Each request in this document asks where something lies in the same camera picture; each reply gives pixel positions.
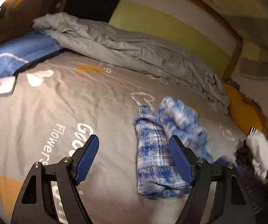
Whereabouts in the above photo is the blue white plaid shirt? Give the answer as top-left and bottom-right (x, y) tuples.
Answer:
(134, 96), (215, 199)

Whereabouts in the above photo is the wooden bed frame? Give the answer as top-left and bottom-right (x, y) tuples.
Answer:
(153, 0), (268, 140)

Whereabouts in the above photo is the grey crumpled duvet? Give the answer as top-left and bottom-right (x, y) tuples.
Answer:
(33, 13), (230, 115)

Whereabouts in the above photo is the yellow pillow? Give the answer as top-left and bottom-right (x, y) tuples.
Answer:
(223, 83), (264, 133)

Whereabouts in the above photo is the white folded garment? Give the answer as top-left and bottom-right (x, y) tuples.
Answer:
(246, 127), (268, 180)

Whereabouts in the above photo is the blue pillow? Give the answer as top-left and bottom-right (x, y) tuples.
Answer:
(0, 31), (64, 78)

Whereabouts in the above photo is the patchwork hanging cloth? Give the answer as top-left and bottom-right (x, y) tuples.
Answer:
(239, 56), (268, 81)

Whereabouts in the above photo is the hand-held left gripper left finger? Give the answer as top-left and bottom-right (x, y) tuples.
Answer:
(10, 134), (100, 224)

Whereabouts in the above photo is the green white headboard panel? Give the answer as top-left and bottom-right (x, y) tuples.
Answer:
(108, 0), (239, 75)

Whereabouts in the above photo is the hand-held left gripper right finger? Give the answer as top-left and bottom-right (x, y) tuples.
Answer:
(168, 135), (257, 224)

